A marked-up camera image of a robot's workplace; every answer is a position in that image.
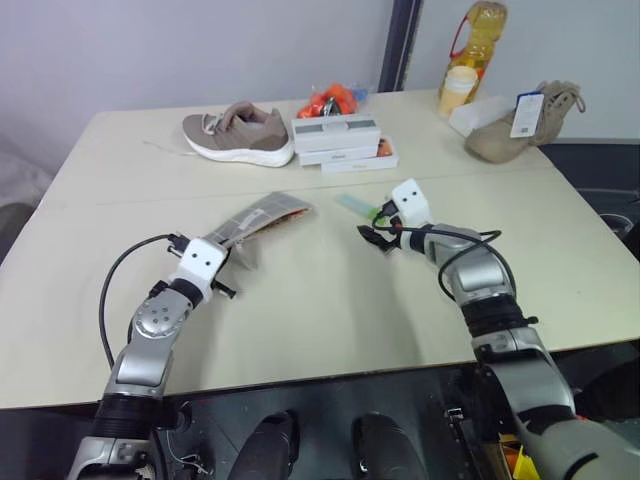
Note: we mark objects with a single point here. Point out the green highlighter with clear cap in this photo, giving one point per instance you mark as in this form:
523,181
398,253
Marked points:
352,202

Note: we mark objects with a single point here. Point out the dark vertical post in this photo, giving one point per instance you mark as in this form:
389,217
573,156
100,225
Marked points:
400,45

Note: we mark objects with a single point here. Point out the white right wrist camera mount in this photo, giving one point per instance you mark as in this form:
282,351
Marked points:
411,200

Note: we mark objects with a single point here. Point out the silver snack packet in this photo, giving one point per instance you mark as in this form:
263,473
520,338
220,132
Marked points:
260,212

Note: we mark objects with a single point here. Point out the tan suede boot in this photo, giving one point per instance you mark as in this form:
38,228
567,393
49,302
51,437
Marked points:
500,142

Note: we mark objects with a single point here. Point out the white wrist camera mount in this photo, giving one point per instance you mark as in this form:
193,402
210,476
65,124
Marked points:
201,262
411,200

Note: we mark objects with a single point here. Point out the taupe sneaker with white sole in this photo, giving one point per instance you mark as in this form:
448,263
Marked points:
240,135

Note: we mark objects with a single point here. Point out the white box with grey lid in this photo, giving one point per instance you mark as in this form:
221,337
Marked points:
335,132

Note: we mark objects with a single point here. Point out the white blue hang tag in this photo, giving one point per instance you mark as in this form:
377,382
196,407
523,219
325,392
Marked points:
527,115

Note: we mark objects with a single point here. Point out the dark rounded shape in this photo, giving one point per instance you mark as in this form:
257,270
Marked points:
265,445

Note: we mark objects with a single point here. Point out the flat white box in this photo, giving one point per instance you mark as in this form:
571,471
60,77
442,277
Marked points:
360,164

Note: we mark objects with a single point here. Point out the cream cup with lid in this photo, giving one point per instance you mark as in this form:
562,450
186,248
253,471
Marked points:
456,90

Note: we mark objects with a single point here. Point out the yellow box under table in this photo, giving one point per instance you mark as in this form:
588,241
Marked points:
517,462

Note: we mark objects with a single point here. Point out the translucent white plastic box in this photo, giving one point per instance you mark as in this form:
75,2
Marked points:
480,114

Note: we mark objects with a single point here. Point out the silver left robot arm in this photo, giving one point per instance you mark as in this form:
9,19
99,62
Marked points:
150,320

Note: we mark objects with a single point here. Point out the white box with orange picture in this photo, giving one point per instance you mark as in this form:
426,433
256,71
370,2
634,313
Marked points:
385,147

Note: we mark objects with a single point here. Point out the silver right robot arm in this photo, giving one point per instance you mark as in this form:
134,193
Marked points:
480,280

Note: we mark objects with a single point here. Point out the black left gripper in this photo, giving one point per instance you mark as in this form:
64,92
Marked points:
178,246

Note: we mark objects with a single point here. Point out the orange plastic bag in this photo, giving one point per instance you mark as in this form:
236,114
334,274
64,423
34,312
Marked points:
315,105

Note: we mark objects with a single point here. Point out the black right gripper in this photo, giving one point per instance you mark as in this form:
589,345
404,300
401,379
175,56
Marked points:
391,212

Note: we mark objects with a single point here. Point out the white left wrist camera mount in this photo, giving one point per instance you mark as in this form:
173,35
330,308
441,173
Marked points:
201,262

